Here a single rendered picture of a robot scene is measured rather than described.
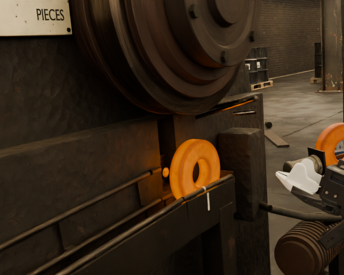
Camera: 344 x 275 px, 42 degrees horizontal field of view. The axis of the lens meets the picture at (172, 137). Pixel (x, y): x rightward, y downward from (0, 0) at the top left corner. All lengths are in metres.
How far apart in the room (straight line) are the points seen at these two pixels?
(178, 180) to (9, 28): 0.45
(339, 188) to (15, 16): 0.64
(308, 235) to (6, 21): 0.86
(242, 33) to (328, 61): 8.90
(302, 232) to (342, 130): 0.31
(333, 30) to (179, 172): 8.95
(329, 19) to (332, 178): 9.04
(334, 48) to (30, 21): 9.14
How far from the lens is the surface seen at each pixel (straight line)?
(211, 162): 1.05
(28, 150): 0.79
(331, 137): 1.31
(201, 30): 0.83
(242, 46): 0.95
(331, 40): 9.82
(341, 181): 0.86
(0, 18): 0.81
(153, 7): 0.81
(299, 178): 0.89
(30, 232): 0.80
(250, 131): 1.16
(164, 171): 1.05
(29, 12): 0.84
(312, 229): 1.25
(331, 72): 9.85
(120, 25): 0.79
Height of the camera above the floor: 1.01
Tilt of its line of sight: 10 degrees down
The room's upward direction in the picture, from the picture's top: 5 degrees counter-clockwise
